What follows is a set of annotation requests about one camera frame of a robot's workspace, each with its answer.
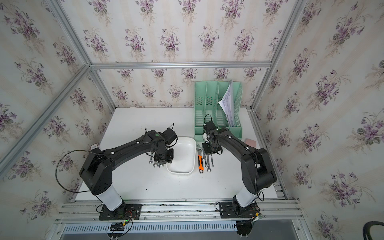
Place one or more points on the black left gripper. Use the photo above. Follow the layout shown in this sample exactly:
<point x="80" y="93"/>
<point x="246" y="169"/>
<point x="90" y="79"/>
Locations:
<point x="169" y="160"/>

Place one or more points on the white papers in organizer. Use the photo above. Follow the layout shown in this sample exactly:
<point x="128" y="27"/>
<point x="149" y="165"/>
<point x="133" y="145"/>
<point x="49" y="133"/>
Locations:
<point x="227" y="104"/>

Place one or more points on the pink sponge pad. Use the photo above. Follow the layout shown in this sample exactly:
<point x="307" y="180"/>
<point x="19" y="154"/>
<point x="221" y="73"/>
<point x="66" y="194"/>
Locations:
<point x="251" y="143"/>

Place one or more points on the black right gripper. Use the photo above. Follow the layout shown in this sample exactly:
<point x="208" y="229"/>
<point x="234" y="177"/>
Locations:
<point x="206" y="150"/>

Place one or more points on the red white card box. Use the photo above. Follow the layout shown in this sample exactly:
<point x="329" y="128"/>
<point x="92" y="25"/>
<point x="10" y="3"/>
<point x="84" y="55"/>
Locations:
<point x="94" y="146"/>

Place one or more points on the black chair edge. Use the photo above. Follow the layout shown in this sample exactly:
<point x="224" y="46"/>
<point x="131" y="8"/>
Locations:
<point x="371" y="226"/>

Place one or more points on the orange handled adjustable wrench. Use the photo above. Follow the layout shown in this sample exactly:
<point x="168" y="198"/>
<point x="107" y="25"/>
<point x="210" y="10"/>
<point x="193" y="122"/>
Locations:
<point x="200" y="159"/>

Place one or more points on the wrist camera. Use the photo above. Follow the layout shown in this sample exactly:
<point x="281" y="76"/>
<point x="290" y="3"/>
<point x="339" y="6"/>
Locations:
<point x="209" y="128"/>
<point x="170" y="137"/>

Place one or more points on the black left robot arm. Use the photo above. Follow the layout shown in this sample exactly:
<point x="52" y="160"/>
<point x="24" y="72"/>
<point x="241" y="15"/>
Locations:
<point x="97" y="170"/>

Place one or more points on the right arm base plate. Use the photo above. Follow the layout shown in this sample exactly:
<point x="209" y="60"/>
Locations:
<point x="231" y="210"/>

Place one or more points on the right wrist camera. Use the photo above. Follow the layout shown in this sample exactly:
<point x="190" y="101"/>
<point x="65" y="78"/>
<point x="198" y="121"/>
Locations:
<point x="209" y="128"/>

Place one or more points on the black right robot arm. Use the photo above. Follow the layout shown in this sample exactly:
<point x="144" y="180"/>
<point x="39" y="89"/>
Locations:
<point x="257" y="169"/>

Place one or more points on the silver end wrench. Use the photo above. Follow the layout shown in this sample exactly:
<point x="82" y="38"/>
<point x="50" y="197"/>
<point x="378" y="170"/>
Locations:
<point x="208" y="166"/>

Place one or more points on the white plastic storage tray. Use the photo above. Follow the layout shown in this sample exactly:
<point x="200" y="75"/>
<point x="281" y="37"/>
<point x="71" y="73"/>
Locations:
<point x="184" y="157"/>

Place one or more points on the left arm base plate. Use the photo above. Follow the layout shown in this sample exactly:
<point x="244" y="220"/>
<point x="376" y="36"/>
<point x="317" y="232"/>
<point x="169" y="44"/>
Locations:
<point x="123" y="212"/>

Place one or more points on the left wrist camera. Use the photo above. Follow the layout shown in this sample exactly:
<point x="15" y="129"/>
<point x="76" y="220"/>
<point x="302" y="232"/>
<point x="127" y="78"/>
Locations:
<point x="170" y="137"/>

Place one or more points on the green desk file organizer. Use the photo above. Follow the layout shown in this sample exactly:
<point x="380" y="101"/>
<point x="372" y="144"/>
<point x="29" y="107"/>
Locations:
<point x="207" y="97"/>

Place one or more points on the aluminium rail frame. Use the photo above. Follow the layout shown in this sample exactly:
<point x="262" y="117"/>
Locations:
<point x="166" y="217"/>

